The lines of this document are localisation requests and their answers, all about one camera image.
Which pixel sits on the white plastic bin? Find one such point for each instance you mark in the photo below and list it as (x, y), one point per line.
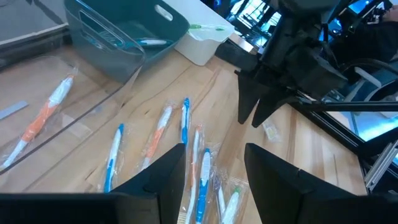
(205, 46)

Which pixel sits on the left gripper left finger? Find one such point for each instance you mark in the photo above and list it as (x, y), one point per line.
(124, 208)

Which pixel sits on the blue toothbrush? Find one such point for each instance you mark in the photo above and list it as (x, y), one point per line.
(203, 180)
(152, 42)
(112, 155)
(185, 121)

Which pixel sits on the purple toothbrush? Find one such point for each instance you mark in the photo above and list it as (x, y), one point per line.
(220, 199)

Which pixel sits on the person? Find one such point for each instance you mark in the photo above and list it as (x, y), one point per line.
(363, 43)

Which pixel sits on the teal plastic bin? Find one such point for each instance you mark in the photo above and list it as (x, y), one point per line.
(140, 28)

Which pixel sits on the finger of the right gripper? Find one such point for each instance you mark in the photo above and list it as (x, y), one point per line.
(247, 96)
(273, 104)

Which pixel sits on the clear plastic bin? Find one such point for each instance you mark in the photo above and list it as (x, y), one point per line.
(77, 102)

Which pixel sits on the silver aluminium extrusion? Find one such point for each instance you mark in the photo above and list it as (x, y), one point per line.
(381, 165)

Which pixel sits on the grey office chair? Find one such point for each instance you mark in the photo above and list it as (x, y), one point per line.
(370, 77)

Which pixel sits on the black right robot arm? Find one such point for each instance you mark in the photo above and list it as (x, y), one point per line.
(304, 4)

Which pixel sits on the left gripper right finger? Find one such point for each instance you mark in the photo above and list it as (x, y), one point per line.
(295, 205)

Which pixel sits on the green toothbrush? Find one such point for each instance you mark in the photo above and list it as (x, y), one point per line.
(231, 208)
(205, 27)

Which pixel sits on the grey label strip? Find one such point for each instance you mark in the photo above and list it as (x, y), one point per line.
(12, 109)

